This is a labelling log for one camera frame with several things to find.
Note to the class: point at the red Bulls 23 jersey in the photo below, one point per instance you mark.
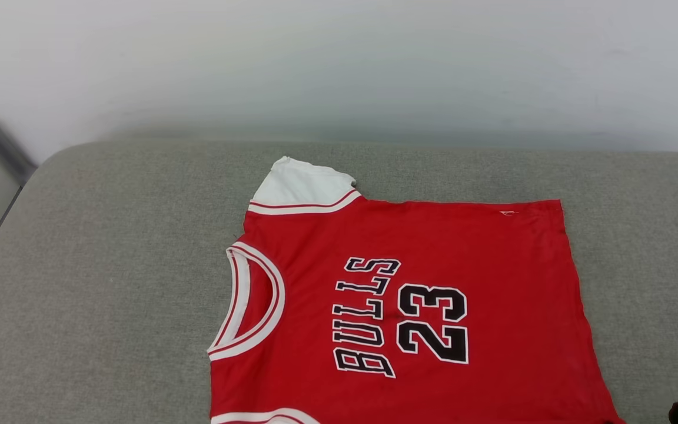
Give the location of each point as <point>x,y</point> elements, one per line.
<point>492,265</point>

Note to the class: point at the grey fabric sofa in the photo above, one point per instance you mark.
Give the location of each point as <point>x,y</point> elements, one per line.
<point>109,265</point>

